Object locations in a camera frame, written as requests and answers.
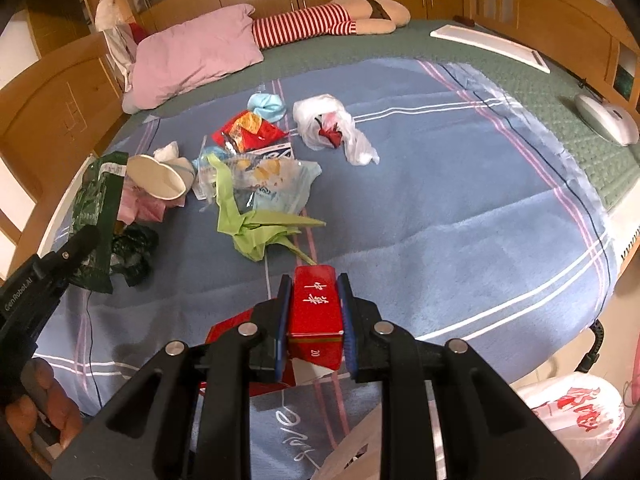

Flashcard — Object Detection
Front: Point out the blue striped blanket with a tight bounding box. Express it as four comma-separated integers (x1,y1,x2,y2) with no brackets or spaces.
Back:
37,57,618,480

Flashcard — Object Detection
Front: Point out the red striped plush doll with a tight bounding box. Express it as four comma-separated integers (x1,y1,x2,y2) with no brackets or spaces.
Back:
251,0,412,50

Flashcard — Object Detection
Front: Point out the flat white board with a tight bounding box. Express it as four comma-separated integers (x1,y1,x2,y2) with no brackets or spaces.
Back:
430,24,551,73

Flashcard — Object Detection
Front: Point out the white handheld appliance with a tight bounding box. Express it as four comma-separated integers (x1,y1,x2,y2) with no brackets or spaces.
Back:
574,92,640,147

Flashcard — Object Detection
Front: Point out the white red-printed plastic bag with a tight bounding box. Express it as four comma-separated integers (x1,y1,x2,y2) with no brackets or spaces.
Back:
515,372,627,480

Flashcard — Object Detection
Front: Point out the white cloth bundle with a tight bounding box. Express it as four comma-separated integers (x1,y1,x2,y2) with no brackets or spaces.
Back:
95,0,148,91

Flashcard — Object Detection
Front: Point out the person's left hand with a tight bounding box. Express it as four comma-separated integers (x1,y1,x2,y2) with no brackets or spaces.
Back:
5,357,83,453

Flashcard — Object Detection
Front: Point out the red cigarette box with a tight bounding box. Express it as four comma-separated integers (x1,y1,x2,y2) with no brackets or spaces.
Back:
287,265,346,371

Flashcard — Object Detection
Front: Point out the folded green paper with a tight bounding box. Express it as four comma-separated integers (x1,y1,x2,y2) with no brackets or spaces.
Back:
206,154,327,267

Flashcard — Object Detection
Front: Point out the green quilted bedspread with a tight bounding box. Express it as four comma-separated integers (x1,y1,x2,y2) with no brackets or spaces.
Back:
95,19,640,211

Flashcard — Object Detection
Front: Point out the pink pillow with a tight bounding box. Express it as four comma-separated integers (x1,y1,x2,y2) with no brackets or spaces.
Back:
122,4,265,113

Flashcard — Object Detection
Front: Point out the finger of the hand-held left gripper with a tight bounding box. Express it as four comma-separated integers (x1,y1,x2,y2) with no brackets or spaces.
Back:
40,225,101,291

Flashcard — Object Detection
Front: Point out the clear plastic bag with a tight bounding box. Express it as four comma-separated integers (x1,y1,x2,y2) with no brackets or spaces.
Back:
192,152,323,216

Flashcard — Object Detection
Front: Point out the red snack wrapper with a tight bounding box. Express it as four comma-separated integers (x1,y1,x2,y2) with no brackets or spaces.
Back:
211,110,288,153

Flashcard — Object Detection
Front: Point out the green snack bag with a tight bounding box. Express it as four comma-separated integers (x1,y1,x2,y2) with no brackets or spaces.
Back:
67,151,130,295

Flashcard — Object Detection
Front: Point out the dark green plastic bag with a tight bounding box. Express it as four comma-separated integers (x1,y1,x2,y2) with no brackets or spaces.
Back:
111,222,160,287

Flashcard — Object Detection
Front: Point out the wooden bed headboard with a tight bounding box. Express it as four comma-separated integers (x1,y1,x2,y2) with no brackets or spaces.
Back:
0,32,131,281

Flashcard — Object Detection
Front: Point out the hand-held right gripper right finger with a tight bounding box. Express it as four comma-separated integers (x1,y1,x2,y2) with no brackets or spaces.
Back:
336,273,586,480

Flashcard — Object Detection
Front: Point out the black cable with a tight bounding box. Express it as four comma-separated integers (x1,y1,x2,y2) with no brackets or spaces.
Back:
580,319,609,373

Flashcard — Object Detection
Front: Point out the crumpled white tissue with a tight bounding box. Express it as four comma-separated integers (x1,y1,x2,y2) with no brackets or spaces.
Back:
152,141,181,163

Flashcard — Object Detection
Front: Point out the white paper cup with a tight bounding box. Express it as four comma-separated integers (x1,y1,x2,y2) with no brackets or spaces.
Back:
126,154,195,201

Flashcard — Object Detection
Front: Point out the crumpled white plastic bag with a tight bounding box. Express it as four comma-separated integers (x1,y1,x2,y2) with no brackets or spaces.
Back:
292,93,381,166

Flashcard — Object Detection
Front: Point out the white medicine box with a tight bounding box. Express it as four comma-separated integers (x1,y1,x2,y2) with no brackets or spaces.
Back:
250,142,296,162

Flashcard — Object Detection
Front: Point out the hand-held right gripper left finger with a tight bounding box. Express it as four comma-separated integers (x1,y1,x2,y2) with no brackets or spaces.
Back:
52,274,296,480

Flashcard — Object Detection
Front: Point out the pink plastic bag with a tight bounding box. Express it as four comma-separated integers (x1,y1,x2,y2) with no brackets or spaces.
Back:
116,182,173,226

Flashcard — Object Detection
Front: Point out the blue face mask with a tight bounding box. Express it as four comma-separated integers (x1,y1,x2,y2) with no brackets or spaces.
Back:
247,92,287,122

